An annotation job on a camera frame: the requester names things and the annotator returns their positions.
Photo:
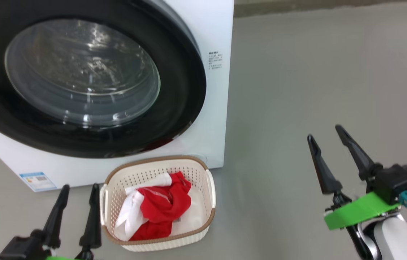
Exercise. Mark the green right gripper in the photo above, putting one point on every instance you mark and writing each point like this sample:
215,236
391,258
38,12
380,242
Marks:
358,211

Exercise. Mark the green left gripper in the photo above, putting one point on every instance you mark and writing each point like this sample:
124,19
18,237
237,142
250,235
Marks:
60,258

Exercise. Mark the red and white garment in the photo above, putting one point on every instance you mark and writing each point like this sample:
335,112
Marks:
163,206

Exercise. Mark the black washer door with glass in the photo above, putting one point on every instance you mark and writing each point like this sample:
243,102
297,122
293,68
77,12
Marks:
80,72

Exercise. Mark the cream perforated laundry basket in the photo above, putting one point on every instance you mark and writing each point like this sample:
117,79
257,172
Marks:
196,173

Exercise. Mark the white front-load washing machine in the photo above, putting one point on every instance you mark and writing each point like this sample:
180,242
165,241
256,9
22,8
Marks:
217,90

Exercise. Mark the blue energy label sticker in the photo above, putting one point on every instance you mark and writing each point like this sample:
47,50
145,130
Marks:
37,181

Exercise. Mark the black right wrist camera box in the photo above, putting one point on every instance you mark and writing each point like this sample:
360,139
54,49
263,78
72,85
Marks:
394,182

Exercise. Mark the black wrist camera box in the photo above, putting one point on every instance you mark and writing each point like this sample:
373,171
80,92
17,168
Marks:
19,249
394,182

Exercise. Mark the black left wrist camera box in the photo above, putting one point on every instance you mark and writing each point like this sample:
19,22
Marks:
19,249

